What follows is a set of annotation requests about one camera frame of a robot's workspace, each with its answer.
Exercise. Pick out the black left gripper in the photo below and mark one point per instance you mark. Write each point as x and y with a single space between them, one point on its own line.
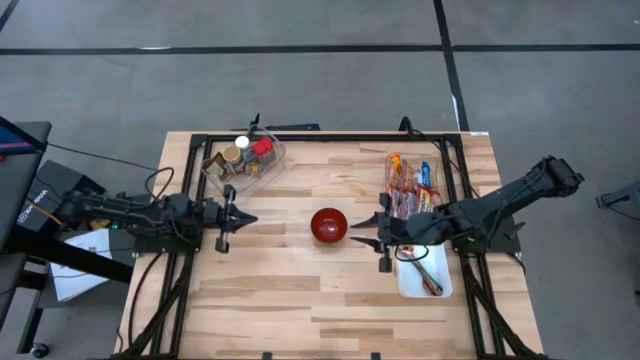
220 217

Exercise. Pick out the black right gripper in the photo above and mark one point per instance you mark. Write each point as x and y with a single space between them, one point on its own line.
415 227

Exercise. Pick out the tan lid jar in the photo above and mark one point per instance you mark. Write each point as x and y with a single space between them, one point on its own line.
231 154

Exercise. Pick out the pink red ramen packet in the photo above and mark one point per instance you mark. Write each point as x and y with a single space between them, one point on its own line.
406 176

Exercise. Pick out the white lid jar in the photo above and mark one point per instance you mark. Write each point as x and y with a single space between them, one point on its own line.
242 142

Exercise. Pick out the blue yellow ramen packet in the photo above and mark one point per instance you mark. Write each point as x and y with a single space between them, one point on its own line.
426 175

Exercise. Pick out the iridescent blue purple spoon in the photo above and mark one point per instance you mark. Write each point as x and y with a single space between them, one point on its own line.
437 290

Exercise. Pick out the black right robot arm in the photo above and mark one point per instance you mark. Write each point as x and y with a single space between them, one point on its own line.
510 195

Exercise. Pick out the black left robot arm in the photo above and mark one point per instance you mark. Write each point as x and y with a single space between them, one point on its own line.
135 212

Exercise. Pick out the red bowl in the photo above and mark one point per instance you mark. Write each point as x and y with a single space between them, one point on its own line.
329 225

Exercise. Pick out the red white ramen packet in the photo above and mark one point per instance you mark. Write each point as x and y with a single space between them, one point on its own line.
395 201

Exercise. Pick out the clear plastic container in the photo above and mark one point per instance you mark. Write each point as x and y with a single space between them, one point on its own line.
437 165
272 170

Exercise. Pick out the brown white sachet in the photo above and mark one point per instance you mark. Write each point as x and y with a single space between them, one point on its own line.
215 167

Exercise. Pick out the orange ramen packet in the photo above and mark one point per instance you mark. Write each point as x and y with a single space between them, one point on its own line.
395 170

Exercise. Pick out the small red box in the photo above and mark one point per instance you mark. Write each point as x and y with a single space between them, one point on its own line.
262 146

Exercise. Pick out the white rectangular tray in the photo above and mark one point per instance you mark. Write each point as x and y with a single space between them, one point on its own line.
440 265

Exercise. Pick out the black mounting bar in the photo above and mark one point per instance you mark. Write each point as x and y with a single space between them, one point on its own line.
290 127

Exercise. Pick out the white paper sheet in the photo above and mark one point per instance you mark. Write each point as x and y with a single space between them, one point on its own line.
80 265

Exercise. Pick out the black computer box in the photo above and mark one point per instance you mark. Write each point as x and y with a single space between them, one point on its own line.
50 190

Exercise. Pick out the black desk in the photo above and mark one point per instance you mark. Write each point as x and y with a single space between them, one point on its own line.
20 175

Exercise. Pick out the caster wheel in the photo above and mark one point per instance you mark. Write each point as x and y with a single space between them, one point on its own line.
39 350

